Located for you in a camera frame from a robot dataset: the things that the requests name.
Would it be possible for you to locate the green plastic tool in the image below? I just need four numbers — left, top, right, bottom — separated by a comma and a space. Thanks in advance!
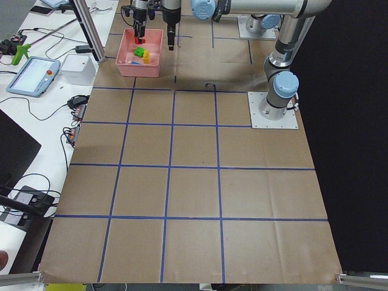
12, 44, 31, 65

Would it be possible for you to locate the yellow toy block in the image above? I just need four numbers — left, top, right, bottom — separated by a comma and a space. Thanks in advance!
142, 50, 151, 64

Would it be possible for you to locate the black power adapter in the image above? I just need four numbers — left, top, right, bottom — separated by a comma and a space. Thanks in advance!
75, 45, 92, 53

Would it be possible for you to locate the black box with cables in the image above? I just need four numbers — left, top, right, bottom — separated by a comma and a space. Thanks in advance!
14, 186, 55, 217

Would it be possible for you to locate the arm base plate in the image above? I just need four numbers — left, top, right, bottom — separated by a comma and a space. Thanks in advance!
237, 15, 281, 41
247, 92, 299, 130

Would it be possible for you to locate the teach pendant tablet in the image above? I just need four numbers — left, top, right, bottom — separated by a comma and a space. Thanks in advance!
6, 56, 61, 98

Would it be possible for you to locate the aluminium frame post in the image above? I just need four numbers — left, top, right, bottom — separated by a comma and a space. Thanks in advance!
69, 0, 106, 62

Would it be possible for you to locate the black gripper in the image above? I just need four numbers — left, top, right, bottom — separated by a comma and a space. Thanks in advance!
162, 6, 181, 50
133, 9, 147, 39

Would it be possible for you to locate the pink plastic box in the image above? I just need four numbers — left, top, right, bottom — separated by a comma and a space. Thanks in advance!
116, 28, 163, 78

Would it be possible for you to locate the green toy block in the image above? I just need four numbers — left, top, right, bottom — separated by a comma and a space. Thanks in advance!
133, 47, 145, 58

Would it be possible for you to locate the red toy block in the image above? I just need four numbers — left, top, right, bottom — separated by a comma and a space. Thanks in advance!
135, 37, 146, 44

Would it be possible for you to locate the white square device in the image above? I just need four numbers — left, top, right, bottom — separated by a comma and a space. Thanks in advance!
61, 54, 96, 85

